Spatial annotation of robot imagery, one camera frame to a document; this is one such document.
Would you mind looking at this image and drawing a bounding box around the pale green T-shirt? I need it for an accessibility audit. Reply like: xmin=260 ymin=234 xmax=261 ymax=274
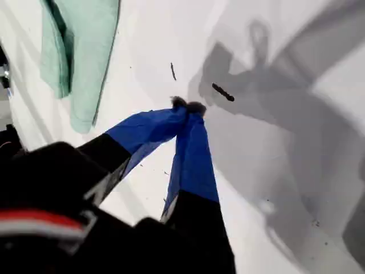
xmin=39 ymin=0 xmax=121 ymax=134

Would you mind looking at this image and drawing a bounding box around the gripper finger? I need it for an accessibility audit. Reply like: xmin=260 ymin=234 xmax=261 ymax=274
xmin=76 ymin=96 xmax=190 ymax=206
xmin=160 ymin=101 xmax=237 ymax=274

